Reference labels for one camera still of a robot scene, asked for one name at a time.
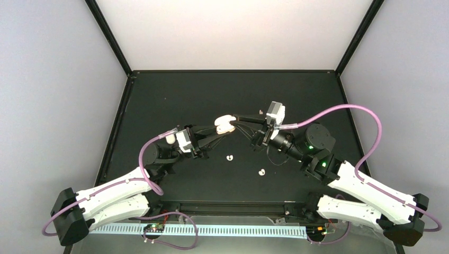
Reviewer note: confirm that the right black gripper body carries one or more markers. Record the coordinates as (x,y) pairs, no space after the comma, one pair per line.
(257,143)

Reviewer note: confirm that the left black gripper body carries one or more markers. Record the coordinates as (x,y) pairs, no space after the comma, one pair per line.
(196,153)

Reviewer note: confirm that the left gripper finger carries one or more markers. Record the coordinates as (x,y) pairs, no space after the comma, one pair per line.
(205,141)
(204,131)

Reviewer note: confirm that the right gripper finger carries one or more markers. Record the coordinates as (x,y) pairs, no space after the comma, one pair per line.
(250,130)
(253,119)

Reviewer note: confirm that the white square charging case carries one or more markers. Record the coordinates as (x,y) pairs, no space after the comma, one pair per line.
(223,124)

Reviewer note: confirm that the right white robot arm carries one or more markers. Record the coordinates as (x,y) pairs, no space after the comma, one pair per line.
(398,216)

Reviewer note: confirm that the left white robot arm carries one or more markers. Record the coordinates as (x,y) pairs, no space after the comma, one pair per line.
(74,215)

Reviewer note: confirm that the white oval closed case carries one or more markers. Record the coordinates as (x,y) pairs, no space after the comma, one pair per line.
(170,139)

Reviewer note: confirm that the left circuit board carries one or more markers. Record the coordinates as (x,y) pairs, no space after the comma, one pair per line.
(154,228)

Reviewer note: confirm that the circuit board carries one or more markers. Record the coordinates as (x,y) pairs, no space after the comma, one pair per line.
(320,230)
(154,228)

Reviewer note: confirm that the right circuit board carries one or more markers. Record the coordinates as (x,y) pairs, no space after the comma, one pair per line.
(320,230)

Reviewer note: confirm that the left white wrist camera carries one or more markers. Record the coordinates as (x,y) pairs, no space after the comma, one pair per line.
(184,141)

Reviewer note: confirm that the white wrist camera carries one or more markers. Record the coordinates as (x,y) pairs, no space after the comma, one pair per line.
(275,114)
(184,141)

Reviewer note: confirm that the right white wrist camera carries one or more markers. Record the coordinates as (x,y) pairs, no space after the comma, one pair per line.
(275,114)

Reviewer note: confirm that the black front rail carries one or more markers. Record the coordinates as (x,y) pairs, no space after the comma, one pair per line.
(212,208)

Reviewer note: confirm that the white slotted cable duct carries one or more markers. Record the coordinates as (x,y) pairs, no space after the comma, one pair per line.
(267,231)

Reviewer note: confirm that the black left frame post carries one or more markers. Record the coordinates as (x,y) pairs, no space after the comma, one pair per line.
(108,34)

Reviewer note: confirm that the black frame post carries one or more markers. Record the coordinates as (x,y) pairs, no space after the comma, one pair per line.
(108,34)
(358,36)

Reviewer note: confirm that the black right frame post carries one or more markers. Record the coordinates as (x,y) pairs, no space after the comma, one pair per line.
(358,36)

